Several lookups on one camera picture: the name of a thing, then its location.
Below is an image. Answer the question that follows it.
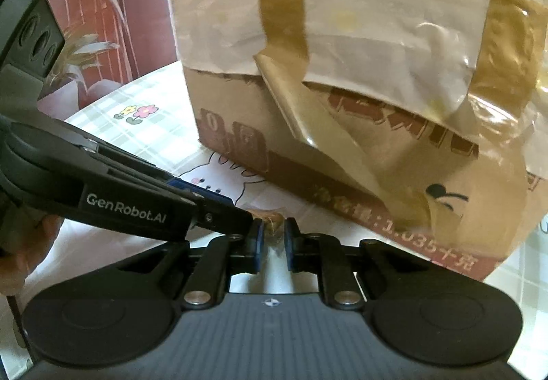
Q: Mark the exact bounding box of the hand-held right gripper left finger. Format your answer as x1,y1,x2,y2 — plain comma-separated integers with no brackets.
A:
92,219,264,312

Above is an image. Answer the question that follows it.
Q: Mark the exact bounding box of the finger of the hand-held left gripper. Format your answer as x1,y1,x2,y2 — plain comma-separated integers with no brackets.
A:
60,168,254,242
87,139,237,210

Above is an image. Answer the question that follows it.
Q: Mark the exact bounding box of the clear nut packet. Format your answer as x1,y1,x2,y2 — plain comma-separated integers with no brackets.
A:
250,209,287,244

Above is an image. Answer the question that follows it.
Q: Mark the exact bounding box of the person's left hand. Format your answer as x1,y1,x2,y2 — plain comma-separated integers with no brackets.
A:
0,209,63,296

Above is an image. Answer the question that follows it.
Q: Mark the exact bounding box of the cardboard box with plastic cover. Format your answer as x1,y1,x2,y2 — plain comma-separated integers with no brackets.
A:
162,0,548,284

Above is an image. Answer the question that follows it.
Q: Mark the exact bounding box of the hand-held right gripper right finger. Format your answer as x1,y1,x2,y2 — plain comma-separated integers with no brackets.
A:
285,217,433,311

